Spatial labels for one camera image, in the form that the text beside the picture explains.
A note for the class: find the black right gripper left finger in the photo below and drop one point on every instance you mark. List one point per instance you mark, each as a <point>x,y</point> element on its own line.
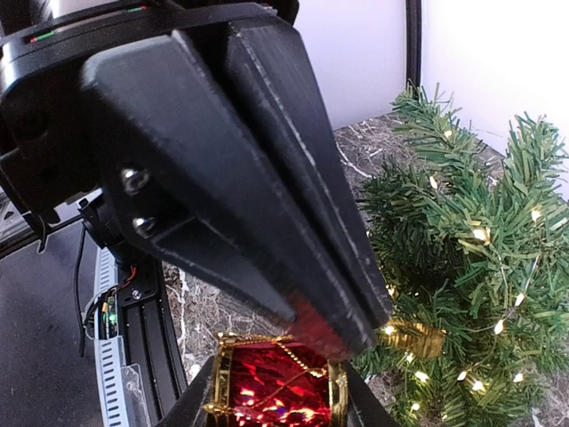
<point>291,278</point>

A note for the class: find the white perforated cable tray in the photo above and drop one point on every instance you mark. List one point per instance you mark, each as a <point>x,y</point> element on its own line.
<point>108,343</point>

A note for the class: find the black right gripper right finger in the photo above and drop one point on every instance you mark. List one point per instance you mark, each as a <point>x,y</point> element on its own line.
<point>270,70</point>

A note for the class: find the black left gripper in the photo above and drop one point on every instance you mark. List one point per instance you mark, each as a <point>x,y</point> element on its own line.
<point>80,98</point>

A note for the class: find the red gold drum ornament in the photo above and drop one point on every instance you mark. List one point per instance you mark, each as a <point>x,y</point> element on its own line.
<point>263,380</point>

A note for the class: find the small green christmas tree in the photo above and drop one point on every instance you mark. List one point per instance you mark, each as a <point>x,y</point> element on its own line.
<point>475,261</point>

